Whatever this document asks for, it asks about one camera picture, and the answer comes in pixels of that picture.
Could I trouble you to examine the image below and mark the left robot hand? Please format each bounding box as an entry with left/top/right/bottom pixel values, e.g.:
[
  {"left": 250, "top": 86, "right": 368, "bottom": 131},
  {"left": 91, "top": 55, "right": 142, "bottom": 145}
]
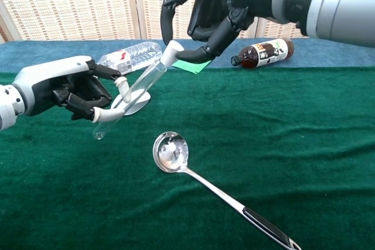
[{"left": 11, "top": 55, "right": 131, "bottom": 124}]

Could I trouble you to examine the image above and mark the clear glass test tube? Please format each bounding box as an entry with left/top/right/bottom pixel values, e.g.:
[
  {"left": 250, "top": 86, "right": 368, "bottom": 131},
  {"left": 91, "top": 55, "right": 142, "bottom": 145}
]
[{"left": 92, "top": 57, "right": 169, "bottom": 141}]

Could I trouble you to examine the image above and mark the white tube cap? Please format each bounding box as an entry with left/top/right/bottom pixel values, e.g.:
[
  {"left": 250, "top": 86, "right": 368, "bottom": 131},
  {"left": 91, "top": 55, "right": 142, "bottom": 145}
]
[{"left": 160, "top": 40, "right": 185, "bottom": 67}]

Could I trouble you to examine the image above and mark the dark tea bottle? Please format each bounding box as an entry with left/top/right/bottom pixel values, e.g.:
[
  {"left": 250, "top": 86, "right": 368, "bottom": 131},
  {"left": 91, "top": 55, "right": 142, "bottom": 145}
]
[{"left": 230, "top": 37, "right": 295, "bottom": 70}]

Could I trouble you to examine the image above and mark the white computer mouse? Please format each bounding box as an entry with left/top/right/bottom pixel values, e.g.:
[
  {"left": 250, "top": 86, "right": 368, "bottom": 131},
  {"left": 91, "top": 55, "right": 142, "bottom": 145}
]
[{"left": 110, "top": 90, "right": 152, "bottom": 117}]

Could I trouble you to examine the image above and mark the clear plastic water bottle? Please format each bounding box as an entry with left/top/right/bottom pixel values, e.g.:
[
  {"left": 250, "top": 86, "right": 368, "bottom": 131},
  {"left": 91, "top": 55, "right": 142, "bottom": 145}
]
[{"left": 97, "top": 42, "right": 163, "bottom": 76}]

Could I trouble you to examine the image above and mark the blue table cloth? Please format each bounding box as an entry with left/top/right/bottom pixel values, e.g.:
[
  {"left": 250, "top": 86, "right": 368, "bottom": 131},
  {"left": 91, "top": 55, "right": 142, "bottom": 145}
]
[{"left": 0, "top": 37, "right": 375, "bottom": 76}]

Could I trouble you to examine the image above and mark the green velvet cloth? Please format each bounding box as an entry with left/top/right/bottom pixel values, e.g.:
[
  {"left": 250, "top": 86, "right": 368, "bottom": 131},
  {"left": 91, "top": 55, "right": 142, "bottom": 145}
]
[{"left": 0, "top": 67, "right": 375, "bottom": 250}]

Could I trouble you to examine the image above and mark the steel ladle with black handle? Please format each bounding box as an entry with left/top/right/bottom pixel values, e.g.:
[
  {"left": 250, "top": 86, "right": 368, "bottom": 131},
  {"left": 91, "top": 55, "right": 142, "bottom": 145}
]
[{"left": 152, "top": 131, "right": 302, "bottom": 250}]

